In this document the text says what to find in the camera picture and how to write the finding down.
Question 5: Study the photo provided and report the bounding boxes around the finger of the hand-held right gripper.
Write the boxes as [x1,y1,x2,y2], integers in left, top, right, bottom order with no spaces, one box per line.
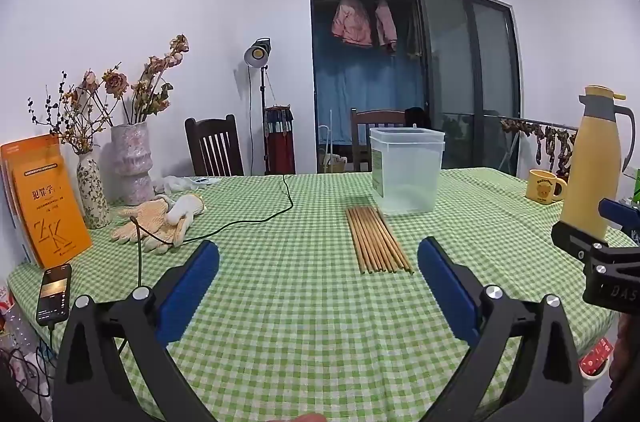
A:
[551,221,608,263]
[598,198,640,235]

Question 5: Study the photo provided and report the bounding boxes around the rail with brown dried strips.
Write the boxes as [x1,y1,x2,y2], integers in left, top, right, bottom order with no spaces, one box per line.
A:
[500,116,581,178]

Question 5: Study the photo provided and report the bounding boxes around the green checkered tablecloth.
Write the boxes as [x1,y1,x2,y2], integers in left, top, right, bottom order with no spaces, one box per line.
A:
[7,167,621,422]

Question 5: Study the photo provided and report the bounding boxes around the red snack packet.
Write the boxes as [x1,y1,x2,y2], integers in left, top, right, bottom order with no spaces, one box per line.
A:
[580,337,613,375]

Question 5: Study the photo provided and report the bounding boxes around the pink textured vase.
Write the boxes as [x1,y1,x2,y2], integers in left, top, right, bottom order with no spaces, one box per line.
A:
[110,121,156,206]

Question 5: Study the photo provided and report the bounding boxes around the yellow mug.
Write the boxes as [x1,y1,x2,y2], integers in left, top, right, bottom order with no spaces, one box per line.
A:
[525,169,569,203]

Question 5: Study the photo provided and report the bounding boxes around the yellow thermos jug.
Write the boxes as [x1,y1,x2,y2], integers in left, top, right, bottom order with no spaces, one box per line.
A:
[559,85,636,240]

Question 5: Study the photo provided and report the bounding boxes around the sliding glass door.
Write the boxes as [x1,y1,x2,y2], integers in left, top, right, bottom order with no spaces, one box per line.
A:
[310,0,521,177]

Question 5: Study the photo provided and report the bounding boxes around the blue curtain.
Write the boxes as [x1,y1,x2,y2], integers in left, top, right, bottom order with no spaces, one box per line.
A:
[314,27,426,153]

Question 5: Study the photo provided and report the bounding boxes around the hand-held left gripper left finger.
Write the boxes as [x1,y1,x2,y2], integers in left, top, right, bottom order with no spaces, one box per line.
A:
[52,240,221,422]

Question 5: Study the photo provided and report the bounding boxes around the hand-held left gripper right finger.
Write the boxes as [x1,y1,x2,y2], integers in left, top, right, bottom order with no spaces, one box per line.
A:
[417,237,586,422]

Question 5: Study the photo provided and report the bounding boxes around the small pink jacket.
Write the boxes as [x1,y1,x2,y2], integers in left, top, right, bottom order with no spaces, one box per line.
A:
[375,0,399,53]

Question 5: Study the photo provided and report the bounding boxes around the red cylindrical drum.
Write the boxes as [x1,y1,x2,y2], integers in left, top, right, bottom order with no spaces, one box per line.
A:
[263,105,296,175]

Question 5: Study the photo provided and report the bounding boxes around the black smartphone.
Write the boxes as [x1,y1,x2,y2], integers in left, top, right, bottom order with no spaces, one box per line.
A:
[36,263,72,329]

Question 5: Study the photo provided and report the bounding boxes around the studio light on stand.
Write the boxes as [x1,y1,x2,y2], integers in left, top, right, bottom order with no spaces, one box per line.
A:
[243,37,273,175]

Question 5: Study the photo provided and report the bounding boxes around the floral ceramic vase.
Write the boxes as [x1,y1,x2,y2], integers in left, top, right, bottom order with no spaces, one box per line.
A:
[76,151,112,230]

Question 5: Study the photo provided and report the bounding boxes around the brown wooden chair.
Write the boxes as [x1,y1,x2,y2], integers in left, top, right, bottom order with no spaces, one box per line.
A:
[350,107,408,173]

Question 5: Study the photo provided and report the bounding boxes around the white crumpled cloth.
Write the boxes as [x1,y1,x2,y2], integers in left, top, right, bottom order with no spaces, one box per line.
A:
[152,175,211,195]

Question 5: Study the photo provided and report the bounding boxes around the tall dried rose stems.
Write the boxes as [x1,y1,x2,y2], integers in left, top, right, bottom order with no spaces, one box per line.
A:
[102,33,191,125]

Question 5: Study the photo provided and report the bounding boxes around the large pink jacket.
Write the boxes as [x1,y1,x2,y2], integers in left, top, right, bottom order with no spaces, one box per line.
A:
[331,0,373,48]

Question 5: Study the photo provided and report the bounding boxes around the dark wooden chair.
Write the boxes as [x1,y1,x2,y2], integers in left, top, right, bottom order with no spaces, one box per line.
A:
[184,114,245,177]

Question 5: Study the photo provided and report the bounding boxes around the black cable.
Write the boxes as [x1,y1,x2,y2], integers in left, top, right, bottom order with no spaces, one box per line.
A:
[47,173,294,355]

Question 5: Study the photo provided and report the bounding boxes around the beige knit glove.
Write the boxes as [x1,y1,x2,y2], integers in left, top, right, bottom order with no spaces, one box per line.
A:
[111,197,187,255]

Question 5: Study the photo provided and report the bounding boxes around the black bag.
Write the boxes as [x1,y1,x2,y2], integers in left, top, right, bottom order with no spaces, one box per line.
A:
[404,106,432,130]

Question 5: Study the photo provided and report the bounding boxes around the dried berry flower bouquet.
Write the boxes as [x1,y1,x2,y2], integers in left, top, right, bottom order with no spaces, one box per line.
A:
[27,70,131,155]

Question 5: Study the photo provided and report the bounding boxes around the white knit glove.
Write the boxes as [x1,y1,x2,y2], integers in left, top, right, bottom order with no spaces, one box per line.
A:
[165,193,207,233]

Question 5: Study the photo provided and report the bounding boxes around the clear plastic container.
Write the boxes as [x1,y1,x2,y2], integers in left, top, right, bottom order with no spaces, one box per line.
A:
[369,127,446,216]

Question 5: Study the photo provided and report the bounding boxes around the bundle of wooden chopsticks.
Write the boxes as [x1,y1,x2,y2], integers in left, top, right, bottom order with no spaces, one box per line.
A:
[345,205,415,275]

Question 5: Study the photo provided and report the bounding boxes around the orange book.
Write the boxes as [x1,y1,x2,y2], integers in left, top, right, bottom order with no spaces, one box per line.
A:
[0,135,93,269]

